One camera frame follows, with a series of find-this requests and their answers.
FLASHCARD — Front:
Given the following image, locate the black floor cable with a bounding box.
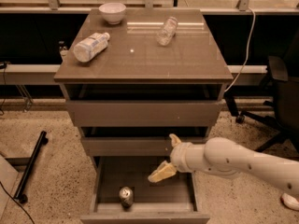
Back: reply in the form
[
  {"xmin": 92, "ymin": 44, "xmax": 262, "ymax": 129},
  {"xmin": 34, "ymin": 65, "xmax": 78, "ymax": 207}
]
[{"xmin": 0, "ymin": 179, "xmax": 37, "ymax": 224}]

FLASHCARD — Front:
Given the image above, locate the grey drawer cabinet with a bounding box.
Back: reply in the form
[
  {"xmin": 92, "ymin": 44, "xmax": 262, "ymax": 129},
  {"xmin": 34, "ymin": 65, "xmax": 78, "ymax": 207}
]
[{"xmin": 53, "ymin": 7, "xmax": 234, "ymax": 173}]

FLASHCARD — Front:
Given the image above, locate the black office chair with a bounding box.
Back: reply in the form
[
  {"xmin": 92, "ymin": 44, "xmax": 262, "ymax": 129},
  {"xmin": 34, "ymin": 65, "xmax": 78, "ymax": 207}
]
[{"xmin": 224, "ymin": 31, "xmax": 299, "ymax": 152}]

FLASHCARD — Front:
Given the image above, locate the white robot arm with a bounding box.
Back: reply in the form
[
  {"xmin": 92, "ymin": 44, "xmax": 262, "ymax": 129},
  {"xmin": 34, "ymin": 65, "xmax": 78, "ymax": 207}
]
[{"xmin": 148, "ymin": 133, "xmax": 299, "ymax": 198}]

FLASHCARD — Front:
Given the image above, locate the white sneaker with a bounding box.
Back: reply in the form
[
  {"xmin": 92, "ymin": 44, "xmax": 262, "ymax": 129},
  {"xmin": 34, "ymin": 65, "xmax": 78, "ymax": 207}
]
[{"xmin": 280, "ymin": 193, "xmax": 299, "ymax": 211}]

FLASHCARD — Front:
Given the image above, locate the black metal bar stand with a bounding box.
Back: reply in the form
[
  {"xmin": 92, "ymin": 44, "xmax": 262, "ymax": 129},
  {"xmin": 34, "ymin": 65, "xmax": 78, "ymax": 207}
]
[{"xmin": 14, "ymin": 131, "xmax": 49, "ymax": 203}]

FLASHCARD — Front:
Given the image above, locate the grey bottom drawer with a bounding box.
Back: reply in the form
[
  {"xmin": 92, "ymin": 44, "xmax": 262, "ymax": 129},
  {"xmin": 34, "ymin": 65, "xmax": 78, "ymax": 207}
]
[{"xmin": 81, "ymin": 156, "xmax": 209, "ymax": 224}]

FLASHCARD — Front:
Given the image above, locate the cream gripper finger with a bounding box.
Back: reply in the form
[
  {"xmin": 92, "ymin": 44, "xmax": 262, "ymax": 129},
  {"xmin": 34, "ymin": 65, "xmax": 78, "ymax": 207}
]
[
  {"xmin": 148, "ymin": 161, "xmax": 177, "ymax": 183},
  {"xmin": 169, "ymin": 133, "xmax": 181, "ymax": 147}
]

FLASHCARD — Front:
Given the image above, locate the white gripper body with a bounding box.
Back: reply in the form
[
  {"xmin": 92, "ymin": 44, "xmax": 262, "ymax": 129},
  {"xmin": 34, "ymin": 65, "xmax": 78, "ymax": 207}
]
[{"xmin": 170, "ymin": 143, "xmax": 205, "ymax": 173}]

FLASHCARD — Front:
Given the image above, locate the grey drawer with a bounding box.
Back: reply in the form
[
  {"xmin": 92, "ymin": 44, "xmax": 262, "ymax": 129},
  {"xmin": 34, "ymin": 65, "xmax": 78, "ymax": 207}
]
[
  {"xmin": 81, "ymin": 156, "xmax": 209, "ymax": 224},
  {"xmin": 65, "ymin": 99, "xmax": 222, "ymax": 127},
  {"xmin": 81, "ymin": 127, "xmax": 210, "ymax": 156}
]

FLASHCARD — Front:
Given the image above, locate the silver soda can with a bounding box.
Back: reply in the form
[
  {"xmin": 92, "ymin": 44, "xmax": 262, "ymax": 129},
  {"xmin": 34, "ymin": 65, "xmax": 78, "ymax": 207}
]
[{"xmin": 119, "ymin": 187, "xmax": 134, "ymax": 208}]

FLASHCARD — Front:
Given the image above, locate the small bottle behind cabinet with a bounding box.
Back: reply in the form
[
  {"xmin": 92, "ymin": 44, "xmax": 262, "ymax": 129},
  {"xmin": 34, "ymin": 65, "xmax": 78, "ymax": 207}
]
[{"xmin": 59, "ymin": 41, "xmax": 68, "ymax": 60}]

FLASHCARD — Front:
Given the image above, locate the grey top drawer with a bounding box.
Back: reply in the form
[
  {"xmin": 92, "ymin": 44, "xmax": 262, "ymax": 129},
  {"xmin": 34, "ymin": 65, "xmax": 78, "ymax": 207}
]
[{"xmin": 65, "ymin": 99, "xmax": 222, "ymax": 127}]

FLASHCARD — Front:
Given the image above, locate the white ceramic bowl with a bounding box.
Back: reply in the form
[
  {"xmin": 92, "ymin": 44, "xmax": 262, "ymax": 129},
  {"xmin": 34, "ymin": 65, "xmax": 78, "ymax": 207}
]
[{"xmin": 99, "ymin": 3, "xmax": 126, "ymax": 24}]

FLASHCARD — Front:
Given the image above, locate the grey middle drawer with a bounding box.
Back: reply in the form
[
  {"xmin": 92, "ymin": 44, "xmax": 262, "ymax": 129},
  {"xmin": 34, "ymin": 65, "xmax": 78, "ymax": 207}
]
[{"xmin": 81, "ymin": 127, "xmax": 210, "ymax": 156}]

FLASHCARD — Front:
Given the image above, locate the white labelled plastic bottle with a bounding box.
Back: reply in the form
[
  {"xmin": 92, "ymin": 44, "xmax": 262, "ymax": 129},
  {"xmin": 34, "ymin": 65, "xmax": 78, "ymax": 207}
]
[{"xmin": 73, "ymin": 33, "xmax": 110, "ymax": 63}]

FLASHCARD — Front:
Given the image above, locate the clear crumpled plastic bottle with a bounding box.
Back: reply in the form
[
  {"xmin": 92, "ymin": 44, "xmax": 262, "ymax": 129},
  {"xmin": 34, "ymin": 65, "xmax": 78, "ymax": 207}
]
[{"xmin": 156, "ymin": 17, "xmax": 178, "ymax": 46}]

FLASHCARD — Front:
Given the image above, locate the white cable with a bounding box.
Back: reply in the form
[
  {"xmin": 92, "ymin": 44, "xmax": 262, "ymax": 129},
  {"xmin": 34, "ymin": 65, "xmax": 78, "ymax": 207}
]
[{"xmin": 223, "ymin": 7, "xmax": 256, "ymax": 93}]

